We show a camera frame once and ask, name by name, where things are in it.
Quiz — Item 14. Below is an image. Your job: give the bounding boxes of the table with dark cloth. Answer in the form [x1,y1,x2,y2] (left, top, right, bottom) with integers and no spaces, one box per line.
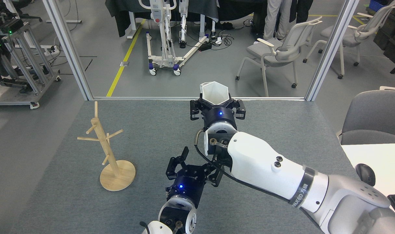
[105,0,219,38]

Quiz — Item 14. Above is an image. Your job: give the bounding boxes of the person in light trousers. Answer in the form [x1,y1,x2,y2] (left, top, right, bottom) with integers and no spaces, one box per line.
[253,0,294,44]

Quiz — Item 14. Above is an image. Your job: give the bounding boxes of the person in black trousers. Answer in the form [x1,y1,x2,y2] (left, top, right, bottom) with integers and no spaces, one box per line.
[290,0,314,24]

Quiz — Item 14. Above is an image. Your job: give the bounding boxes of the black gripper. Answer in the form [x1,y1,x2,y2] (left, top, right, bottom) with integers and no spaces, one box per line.
[190,98,246,130]
[166,146,224,208]

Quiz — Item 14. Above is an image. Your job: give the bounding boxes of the dark storage crates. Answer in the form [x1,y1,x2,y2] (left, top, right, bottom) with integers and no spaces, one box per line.
[373,6,395,74]

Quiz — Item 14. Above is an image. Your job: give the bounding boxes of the wooden cup rack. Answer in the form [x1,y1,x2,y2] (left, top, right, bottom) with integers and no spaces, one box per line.
[77,101,136,191]

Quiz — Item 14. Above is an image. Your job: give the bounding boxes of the blue bin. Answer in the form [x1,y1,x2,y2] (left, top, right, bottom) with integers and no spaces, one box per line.
[369,0,388,13]

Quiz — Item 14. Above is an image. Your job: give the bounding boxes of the dark grey office chair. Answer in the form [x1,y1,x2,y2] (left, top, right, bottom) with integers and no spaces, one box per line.
[337,86,395,145]

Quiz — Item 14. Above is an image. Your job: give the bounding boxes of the grey chair white frame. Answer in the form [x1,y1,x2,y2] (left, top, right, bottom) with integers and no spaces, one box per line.
[303,1,395,80]
[235,16,323,97]

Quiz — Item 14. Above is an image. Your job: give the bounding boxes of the white desk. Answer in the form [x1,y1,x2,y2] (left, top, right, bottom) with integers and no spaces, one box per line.
[341,143,395,213]

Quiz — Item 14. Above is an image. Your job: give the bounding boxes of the silver aluminium post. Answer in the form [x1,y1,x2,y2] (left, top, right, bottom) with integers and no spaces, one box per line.
[43,0,94,101]
[305,0,360,102]

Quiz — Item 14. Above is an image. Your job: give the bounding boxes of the aluminium frame cart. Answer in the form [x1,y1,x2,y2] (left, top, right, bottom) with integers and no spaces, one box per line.
[0,13,61,109]

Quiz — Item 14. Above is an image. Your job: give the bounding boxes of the black floor cable tangle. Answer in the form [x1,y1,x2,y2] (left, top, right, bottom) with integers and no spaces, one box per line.
[214,29,234,51]

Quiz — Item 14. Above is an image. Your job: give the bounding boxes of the black computer mouse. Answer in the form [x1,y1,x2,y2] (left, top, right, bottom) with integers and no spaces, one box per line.
[355,163,376,187]

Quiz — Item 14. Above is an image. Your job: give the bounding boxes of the white wheeled stand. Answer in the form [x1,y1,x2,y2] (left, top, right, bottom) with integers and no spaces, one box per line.
[138,0,210,77]

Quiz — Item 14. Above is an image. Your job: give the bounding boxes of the white hexagonal cup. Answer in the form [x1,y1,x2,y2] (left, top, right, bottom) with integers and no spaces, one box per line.
[199,81,231,105]

